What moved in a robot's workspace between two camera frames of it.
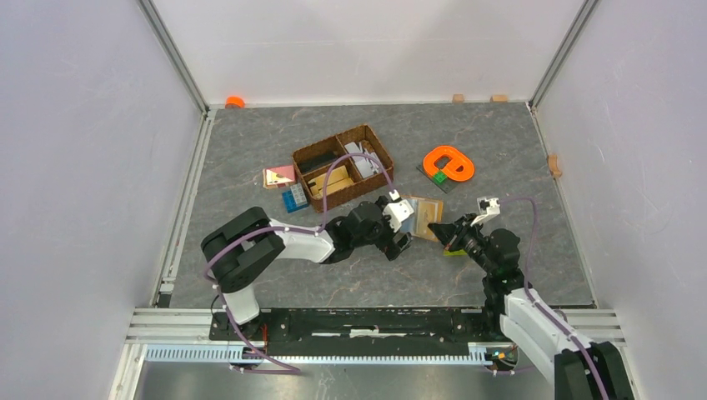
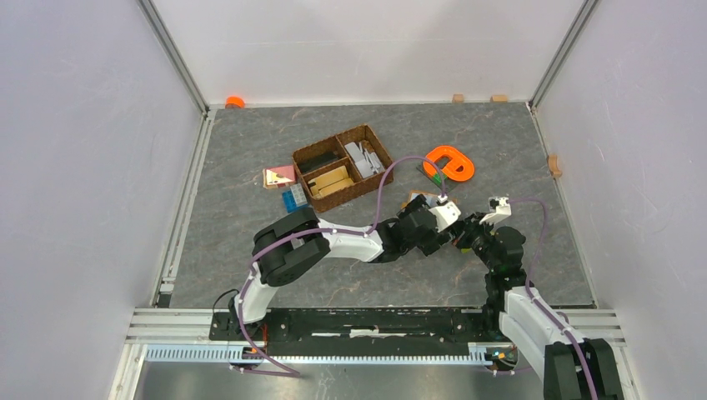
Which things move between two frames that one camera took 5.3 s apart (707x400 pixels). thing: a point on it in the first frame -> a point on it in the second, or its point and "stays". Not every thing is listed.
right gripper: [446, 232] stays
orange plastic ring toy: [450, 162] stays
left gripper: [392, 249] -> [428, 245]
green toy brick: [439, 177] stays
